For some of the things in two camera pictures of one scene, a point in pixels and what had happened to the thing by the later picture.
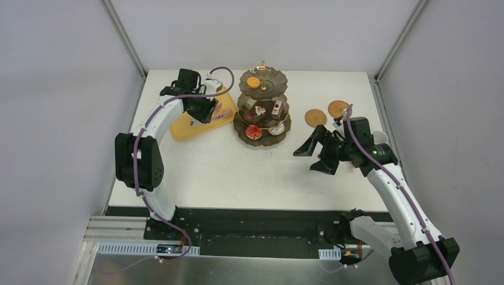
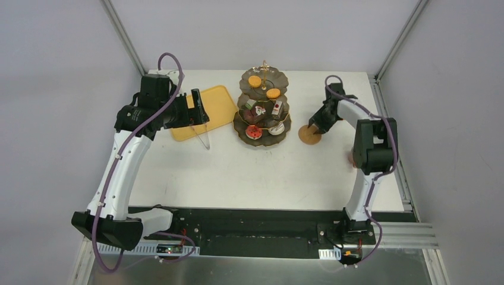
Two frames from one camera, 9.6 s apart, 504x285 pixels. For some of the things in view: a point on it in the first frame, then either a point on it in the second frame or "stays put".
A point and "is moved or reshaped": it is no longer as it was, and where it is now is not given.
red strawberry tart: [253, 132] stays put
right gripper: [323, 147] -> [324, 116]
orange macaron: [253, 82] stays put
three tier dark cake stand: [263, 119] stays put
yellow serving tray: [225, 111] stays put
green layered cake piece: [250, 103] stays put
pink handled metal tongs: [218, 111] -> [204, 138]
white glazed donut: [277, 129] stays put
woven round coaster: [314, 117] is moved or reshaped
